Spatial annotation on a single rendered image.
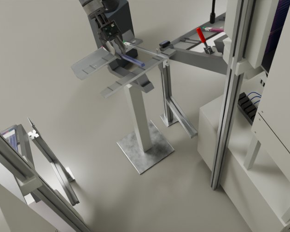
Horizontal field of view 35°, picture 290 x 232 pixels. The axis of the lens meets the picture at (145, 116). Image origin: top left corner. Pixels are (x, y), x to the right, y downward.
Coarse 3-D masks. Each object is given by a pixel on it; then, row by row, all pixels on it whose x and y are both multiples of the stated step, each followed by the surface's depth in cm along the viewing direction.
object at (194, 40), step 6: (216, 24) 219; (222, 24) 214; (204, 30) 217; (192, 36) 219; (198, 36) 213; (204, 36) 208; (210, 36) 204; (180, 42) 219; (186, 42) 213; (192, 42) 208; (198, 42) 203; (186, 48) 203
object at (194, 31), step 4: (224, 12) 225; (220, 16) 224; (224, 16) 224; (216, 20) 224; (204, 24) 222; (208, 24) 223; (196, 28) 222; (200, 28) 222; (188, 32) 221; (192, 32) 222; (196, 32) 222; (180, 36) 220; (184, 36) 221; (188, 36) 221; (172, 40) 221; (176, 40) 220
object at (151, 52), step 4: (128, 44) 215; (132, 44) 212; (136, 48) 206; (140, 48) 201; (144, 48) 199; (148, 52) 193; (152, 52) 189; (156, 52) 187; (156, 56) 186; (160, 56) 181; (164, 56) 179
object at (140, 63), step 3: (120, 54) 192; (123, 54) 189; (123, 57) 187; (126, 57) 185; (129, 57) 183; (129, 60) 181; (132, 60) 178; (135, 60) 176; (138, 60) 175; (135, 63) 175; (138, 63) 172; (141, 63) 170; (141, 66) 170
